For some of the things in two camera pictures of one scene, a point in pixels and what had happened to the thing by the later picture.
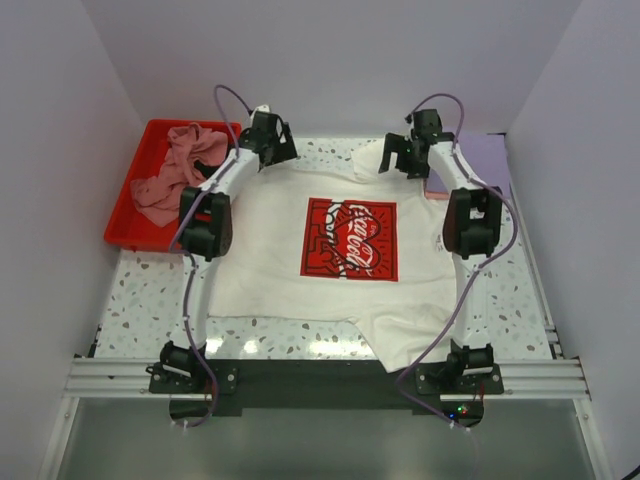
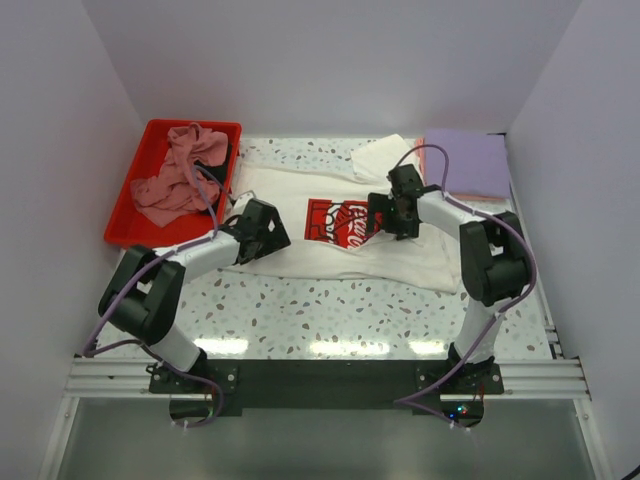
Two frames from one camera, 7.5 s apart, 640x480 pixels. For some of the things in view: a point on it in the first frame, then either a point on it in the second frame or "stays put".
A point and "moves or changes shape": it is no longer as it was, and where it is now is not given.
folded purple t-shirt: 488,155 stays put
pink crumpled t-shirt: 157,197 stays put
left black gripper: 288,150 to 276,239
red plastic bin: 132,228 stays put
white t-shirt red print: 342,239 moves or changes shape
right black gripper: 394,142 to 378,202
